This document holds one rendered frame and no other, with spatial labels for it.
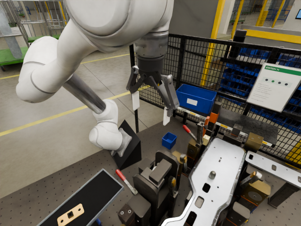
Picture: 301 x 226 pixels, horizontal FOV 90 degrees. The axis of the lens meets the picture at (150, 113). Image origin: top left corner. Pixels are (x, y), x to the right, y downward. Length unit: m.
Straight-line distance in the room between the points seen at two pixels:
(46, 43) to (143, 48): 0.52
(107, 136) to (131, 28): 0.97
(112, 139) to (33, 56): 0.67
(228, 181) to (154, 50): 0.80
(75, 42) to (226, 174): 0.93
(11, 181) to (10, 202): 1.17
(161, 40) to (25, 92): 0.53
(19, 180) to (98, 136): 1.65
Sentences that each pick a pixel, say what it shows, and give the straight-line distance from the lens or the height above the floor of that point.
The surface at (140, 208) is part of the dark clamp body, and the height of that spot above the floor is 1.08.
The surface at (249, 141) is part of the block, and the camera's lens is 1.19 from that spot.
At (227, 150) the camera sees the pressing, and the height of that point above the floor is 1.00.
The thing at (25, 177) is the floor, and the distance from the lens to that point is 2.58.
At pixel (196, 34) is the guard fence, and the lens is 2.81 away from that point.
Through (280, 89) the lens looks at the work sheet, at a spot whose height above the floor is 1.31.
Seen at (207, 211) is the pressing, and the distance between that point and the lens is 0.87.
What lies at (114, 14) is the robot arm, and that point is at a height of 1.77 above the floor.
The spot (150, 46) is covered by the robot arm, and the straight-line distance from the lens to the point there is 0.39.
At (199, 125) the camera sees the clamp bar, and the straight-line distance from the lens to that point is 0.90.
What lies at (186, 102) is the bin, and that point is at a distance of 1.33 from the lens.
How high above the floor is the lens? 1.78
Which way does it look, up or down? 37 degrees down
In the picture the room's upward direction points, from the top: straight up
